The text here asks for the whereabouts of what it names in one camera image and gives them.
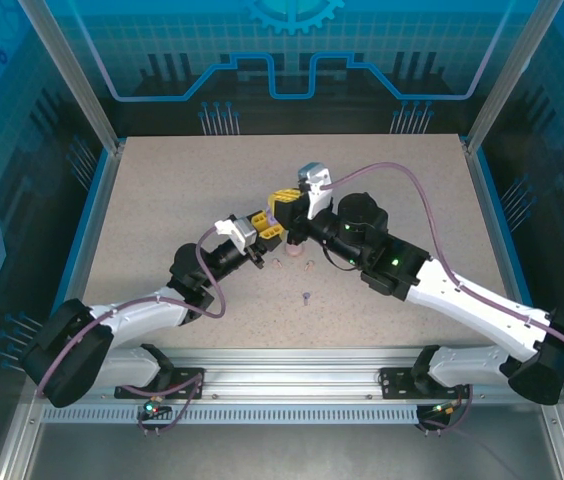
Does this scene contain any blue table edge strip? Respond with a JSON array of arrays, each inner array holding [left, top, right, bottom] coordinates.
[[34, 147, 113, 364], [475, 151, 557, 364]]

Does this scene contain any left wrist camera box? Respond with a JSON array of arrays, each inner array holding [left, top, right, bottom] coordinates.
[[214, 214, 259, 252]]

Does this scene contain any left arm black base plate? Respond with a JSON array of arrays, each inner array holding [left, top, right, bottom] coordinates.
[[114, 367, 207, 400]]

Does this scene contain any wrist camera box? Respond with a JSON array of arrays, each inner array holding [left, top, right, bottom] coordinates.
[[214, 214, 259, 252], [295, 161, 336, 221]]

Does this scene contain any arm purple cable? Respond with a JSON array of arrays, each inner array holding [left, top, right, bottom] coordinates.
[[36, 224, 228, 437], [329, 162, 564, 437]]

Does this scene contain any grey metal panel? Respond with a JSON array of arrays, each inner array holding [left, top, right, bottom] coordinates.
[[26, 423, 561, 480]]

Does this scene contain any aluminium mounting rail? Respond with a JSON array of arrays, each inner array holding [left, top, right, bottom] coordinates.
[[26, 348, 561, 407]]

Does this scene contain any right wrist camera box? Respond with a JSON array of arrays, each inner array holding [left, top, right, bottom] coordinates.
[[295, 161, 336, 221]]

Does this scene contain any small LED circuit board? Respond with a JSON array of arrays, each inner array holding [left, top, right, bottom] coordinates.
[[141, 397, 171, 419], [429, 399, 463, 419]]

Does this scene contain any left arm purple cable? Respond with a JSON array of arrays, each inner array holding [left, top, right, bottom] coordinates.
[[36, 224, 228, 437]]

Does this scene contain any slotted grey cable duct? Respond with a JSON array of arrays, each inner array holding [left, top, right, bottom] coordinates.
[[40, 405, 421, 425]]

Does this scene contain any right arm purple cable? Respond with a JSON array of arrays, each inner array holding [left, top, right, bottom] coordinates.
[[329, 162, 564, 437]]

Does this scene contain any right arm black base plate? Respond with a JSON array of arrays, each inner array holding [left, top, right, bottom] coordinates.
[[379, 367, 472, 400]]

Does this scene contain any aluminium frame post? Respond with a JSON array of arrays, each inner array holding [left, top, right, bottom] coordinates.
[[464, 0, 564, 154], [15, 0, 126, 154]]

